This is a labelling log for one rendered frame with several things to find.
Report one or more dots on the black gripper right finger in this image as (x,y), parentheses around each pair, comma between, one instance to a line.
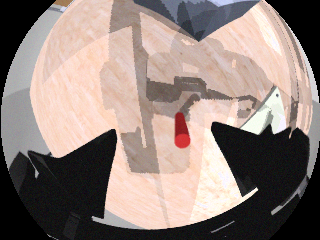
(248,155)

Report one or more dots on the red peg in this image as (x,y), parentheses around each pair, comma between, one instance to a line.
(182,138)

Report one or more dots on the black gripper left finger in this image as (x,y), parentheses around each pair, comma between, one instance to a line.
(83,173)

